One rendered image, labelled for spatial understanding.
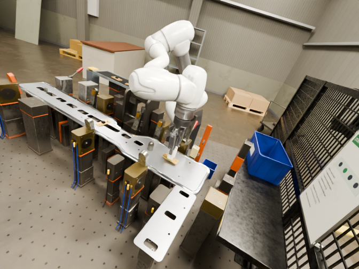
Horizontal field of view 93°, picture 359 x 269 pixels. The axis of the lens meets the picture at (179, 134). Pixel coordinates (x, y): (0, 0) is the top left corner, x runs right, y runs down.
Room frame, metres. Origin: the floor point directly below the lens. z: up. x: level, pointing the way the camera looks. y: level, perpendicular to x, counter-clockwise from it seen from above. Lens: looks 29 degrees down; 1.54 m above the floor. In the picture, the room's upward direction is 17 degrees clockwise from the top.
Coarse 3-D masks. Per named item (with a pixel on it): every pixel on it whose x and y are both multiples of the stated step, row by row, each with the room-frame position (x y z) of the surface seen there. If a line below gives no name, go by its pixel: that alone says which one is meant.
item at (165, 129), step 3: (165, 123) 0.94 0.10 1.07; (168, 123) 0.95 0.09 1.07; (156, 126) 0.90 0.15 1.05; (165, 126) 0.90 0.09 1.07; (168, 126) 0.94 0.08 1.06; (162, 129) 0.89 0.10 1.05; (165, 129) 0.91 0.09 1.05; (168, 129) 0.95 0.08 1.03; (162, 132) 0.89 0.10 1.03; (165, 132) 0.92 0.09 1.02; (162, 135) 0.89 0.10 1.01; (165, 135) 0.92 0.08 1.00; (162, 138) 0.90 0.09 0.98; (165, 138) 0.94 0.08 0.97; (162, 141) 0.91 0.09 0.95
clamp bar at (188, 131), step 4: (196, 116) 0.83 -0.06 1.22; (192, 120) 0.81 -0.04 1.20; (192, 124) 0.83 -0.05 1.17; (188, 128) 0.84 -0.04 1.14; (192, 128) 0.83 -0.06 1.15; (184, 132) 0.83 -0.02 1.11; (188, 132) 0.83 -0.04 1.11; (184, 136) 0.84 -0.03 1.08; (188, 136) 0.82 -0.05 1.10; (184, 144) 0.81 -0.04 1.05
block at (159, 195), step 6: (162, 186) 0.53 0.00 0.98; (156, 192) 0.49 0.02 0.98; (162, 192) 0.50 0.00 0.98; (168, 192) 0.51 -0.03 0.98; (150, 198) 0.46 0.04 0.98; (156, 198) 0.46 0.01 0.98; (162, 198) 0.47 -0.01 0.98; (150, 204) 0.45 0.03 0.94; (156, 204) 0.45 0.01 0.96; (150, 210) 0.45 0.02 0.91; (156, 210) 0.44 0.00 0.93; (150, 216) 0.44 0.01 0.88; (144, 222) 0.46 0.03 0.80
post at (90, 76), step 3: (87, 69) 1.30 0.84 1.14; (87, 72) 1.29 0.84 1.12; (90, 72) 1.28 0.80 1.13; (87, 75) 1.29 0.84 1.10; (90, 75) 1.28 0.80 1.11; (93, 75) 1.28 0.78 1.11; (96, 75) 1.31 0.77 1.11; (87, 78) 1.29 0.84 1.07; (90, 78) 1.28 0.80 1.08; (93, 78) 1.28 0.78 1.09; (96, 78) 1.31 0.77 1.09; (93, 81) 1.29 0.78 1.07; (96, 81) 1.31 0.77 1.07; (96, 105) 1.31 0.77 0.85; (96, 108) 1.31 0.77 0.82
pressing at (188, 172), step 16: (32, 96) 0.92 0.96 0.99; (48, 96) 0.96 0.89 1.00; (64, 96) 1.02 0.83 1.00; (64, 112) 0.84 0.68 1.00; (96, 112) 0.94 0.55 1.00; (96, 128) 0.77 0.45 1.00; (128, 144) 0.72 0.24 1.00; (144, 144) 0.76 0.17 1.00; (160, 144) 0.81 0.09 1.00; (160, 160) 0.67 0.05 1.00; (192, 160) 0.75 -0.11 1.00; (160, 176) 0.57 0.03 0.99; (176, 176) 0.59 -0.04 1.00; (192, 176) 0.63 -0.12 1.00; (192, 192) 0.53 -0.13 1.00
